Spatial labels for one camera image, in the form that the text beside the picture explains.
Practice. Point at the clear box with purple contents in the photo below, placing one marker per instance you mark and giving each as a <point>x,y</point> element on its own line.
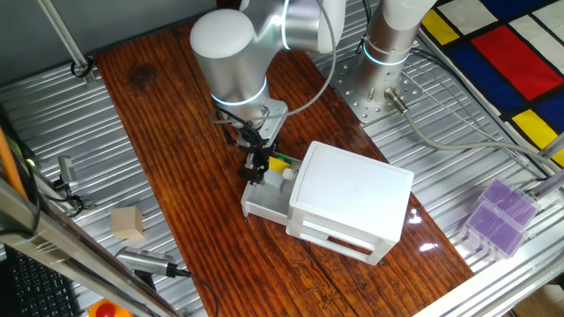
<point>510,198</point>
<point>495,229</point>

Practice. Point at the large wooden cube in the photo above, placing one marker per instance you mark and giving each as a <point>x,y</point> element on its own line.
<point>127,222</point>

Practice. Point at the orange tube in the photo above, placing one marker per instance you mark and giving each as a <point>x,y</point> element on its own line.
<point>9,163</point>

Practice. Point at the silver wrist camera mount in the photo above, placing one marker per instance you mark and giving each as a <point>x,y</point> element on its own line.
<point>274,116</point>

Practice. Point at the orange emergency stop box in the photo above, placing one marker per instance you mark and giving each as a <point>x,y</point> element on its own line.
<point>106,309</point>

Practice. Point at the white plastic drawer cabinet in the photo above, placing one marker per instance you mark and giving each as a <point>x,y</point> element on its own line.
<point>352,189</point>

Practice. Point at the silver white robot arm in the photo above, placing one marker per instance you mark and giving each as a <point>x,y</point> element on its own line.
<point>229,57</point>

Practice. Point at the aluminium frame profile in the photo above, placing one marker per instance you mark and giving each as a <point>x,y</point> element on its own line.
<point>548,185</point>
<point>66,246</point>
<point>66,39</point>
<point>493,282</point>

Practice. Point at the yellow grey push-button box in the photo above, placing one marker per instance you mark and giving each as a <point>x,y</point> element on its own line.
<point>278,165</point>

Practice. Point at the red blue yellow checked cloth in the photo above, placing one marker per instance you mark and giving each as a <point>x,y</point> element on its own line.
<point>506,57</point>

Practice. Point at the silver perforated mounting plate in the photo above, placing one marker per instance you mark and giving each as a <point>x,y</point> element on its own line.
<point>339,83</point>

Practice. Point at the glossy brown wood board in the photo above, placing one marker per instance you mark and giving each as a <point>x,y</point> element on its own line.
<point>176,198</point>

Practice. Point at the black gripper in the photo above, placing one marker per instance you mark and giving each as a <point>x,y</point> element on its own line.
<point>257,145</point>

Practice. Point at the small grey camera on clamp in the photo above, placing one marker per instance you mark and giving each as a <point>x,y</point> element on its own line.
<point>68,172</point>

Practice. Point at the ribbed silver camera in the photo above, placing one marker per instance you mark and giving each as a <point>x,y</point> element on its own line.
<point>145,260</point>

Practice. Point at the black keyboard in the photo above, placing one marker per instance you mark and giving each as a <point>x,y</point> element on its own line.
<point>39,286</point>

